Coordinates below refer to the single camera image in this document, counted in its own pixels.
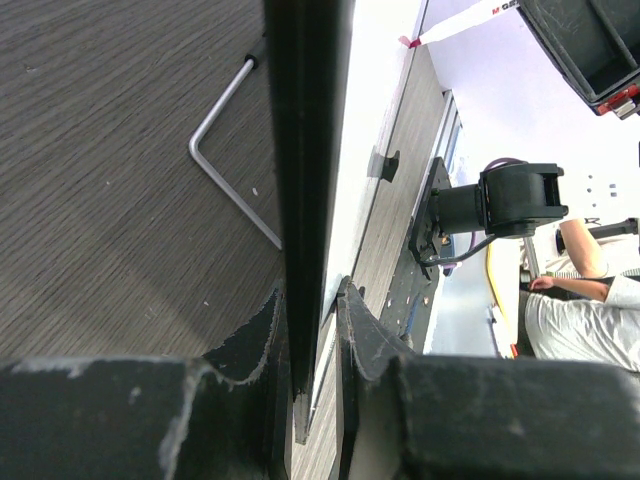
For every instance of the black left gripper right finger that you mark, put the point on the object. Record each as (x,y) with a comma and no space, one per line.
(404,415)

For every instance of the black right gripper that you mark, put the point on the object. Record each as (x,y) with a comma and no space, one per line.
(595,47)

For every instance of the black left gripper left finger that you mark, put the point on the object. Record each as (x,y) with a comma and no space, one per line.
(222,415)

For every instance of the white marker with purple cap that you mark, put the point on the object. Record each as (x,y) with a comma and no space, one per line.
(477,14)

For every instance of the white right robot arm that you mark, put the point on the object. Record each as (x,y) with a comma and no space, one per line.
(514,105)

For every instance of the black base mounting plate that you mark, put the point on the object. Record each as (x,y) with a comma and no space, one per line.
(408,305)

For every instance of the person in white shirt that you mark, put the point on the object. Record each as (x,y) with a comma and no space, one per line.
(594,317)

